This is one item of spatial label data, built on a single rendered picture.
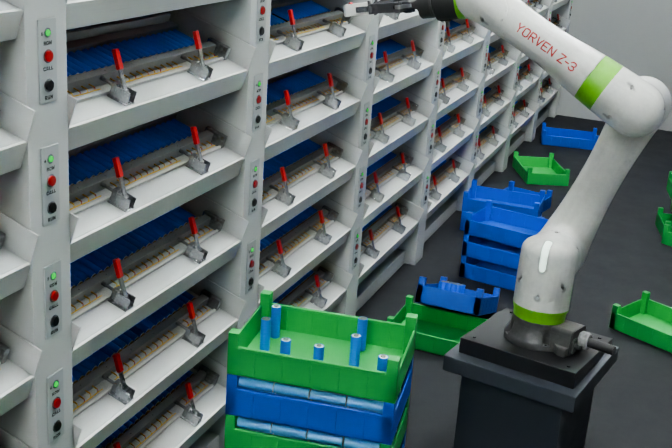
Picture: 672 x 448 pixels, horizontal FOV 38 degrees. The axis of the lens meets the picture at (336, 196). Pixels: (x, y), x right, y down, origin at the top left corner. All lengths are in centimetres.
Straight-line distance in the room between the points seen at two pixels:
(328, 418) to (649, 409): 132
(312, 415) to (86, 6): 78
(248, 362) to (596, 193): 103
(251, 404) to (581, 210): 102
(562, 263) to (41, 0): 132
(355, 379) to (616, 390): 136
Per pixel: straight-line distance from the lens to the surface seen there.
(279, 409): 177
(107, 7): 163
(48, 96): 152
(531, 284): 231
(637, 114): 220
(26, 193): 152
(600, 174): 241
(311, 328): 190
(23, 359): 163
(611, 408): 284
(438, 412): 267
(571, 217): 243
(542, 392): 227
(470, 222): 347
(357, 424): 174
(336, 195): 284
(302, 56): 233
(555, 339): 234
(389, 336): 187
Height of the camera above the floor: 132
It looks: 18 degrees down
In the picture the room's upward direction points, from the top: 4 degrees clockwise
